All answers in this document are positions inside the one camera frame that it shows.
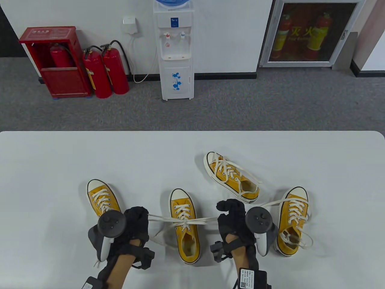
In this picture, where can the white wall box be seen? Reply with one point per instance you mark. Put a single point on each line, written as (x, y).
(130, 25)

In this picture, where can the person's left forearm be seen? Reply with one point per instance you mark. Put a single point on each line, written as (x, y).
(120, 271)

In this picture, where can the person's right hand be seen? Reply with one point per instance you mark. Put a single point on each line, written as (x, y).
(231, 219)

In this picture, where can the white water dispenser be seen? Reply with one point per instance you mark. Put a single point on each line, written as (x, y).
(176, 75)

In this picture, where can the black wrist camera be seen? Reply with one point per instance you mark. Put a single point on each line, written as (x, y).
(219, 253)
(146, 257)

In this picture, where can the person's left hand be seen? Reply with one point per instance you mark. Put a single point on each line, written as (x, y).
(137, 224)

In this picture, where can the person's right forearm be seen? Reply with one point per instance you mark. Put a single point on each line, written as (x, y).
(240, 259)

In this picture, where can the black labelled box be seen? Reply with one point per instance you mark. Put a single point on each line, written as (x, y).
(252, 280)
(90, 284)

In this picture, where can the red fire extinguisher cabinet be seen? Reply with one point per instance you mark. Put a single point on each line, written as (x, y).
(66, 81)

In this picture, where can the glass door fire cabinet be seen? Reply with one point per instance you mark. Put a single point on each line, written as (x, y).
(315, 36)

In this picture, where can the red fire extinguisher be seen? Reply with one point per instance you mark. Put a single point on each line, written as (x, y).
(115, 72)
(97, 75)
(60, 58)

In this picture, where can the grey tracking controller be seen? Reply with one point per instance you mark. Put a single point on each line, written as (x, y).
(258, 219)
(111, 224)

